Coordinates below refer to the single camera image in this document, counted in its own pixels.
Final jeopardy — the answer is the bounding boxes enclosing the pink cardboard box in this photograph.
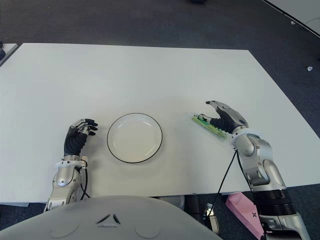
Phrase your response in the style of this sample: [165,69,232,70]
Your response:
[224,191,266,235]

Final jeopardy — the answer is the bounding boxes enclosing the grey robot torso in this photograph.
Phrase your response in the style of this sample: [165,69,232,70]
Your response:
[0,195,221,240]

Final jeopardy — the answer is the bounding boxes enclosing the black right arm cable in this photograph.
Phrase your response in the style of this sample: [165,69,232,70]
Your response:
[203,148,253,220]

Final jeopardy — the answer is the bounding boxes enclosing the green toothpaste tube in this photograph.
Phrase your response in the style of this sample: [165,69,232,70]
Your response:
[191,112,230,141]

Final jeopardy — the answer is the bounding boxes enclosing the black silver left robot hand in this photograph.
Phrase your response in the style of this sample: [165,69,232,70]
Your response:
[63,118,99,157]

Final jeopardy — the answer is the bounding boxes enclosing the light grey side table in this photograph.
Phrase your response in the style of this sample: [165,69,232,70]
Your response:
[0,43,18,67]

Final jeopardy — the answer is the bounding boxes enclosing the neighbouring white table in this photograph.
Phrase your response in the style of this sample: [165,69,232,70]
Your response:
[262,0,320,38]

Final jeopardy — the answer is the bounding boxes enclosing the white plate with black rim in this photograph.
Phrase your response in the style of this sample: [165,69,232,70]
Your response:
[106,112,164,165]

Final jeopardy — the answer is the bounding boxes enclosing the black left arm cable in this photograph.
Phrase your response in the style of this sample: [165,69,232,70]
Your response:
[79,166,91,201]

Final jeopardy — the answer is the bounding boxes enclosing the metal bracket under table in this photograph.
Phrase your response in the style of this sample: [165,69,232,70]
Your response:
[202,202,220,233]

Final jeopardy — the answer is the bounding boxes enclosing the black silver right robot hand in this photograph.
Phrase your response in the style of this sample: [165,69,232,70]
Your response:
[196,100,250,135]

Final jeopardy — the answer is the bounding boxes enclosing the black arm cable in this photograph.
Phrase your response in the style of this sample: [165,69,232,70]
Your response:
[203,148,253,220]
[79,166,91,201]

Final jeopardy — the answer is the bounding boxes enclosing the white table leg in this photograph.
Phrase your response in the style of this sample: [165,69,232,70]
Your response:
[159,196,186,208]

